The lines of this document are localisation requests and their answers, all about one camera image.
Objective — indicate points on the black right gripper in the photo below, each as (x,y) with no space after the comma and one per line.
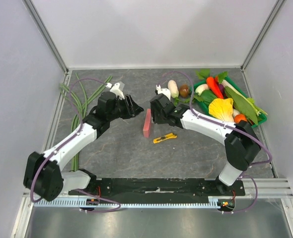
(155,110)

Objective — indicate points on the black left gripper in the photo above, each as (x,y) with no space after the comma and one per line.
(131,110)

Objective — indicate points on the pink express box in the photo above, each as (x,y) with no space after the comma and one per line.
(147,124)

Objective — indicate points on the yellow utility knife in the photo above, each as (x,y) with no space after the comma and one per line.
(164,138)

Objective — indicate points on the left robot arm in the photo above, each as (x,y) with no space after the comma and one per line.
(43,173)

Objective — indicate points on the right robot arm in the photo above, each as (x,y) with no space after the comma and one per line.
(239,139)

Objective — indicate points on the white radish toy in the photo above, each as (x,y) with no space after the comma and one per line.
(172,86)

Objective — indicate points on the brown mushroom toy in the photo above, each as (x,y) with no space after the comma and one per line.
(184,91)

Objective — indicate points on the white turnip toy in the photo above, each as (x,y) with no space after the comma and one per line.
(201,88)

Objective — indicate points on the green leafy vegetable toy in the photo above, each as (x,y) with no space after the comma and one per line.
(206,97)

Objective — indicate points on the green long beans bundle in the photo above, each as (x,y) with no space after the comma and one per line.
(80,97)

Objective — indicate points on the orange carrot toy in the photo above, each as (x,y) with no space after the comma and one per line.
(212,84)

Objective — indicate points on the yellow cabbage toy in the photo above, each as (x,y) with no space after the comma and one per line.
(222,109)

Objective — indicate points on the orange pumpkin toy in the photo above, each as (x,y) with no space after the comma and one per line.
(240,117)

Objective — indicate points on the green corn toy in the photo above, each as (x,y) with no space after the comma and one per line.
(244,105)

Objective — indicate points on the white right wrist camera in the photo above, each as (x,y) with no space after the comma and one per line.
(164,91)

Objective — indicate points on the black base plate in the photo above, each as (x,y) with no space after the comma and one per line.
(200,186)

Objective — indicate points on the white cable duct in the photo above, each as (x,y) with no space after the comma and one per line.
(84,202)

